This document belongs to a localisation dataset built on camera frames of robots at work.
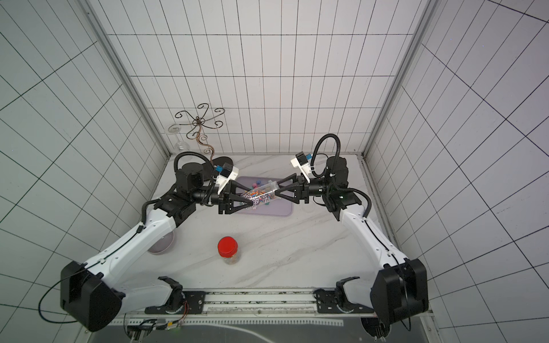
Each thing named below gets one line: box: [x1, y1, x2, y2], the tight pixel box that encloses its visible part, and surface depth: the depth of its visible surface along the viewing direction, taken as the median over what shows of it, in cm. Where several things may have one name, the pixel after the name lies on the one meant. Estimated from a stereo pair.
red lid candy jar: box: [217, 235, 240, 266], surface depth 76 cm
